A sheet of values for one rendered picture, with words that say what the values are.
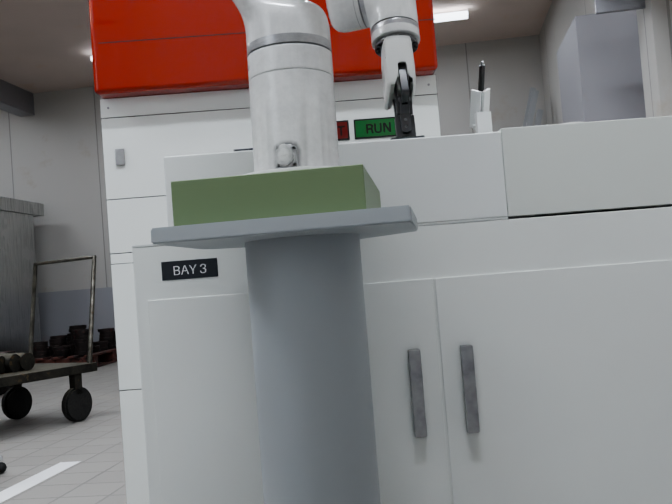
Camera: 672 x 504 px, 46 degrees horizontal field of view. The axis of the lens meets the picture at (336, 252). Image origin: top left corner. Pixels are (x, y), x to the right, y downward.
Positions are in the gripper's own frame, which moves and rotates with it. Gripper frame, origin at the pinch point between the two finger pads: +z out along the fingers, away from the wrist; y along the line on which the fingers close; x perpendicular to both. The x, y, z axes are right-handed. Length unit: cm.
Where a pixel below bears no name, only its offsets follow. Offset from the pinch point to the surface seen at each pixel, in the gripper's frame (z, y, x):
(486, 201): 14.3, 1.4, 11.7
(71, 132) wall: -382, -843, -326
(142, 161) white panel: -20, -55, -57
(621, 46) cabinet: -187, -338, 188
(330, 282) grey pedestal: 30.3, 22.8, -14.9
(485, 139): 4.4, 3.5, 12.4
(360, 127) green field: -24, -54, -4
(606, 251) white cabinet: 23.7, -0.6, 30.5
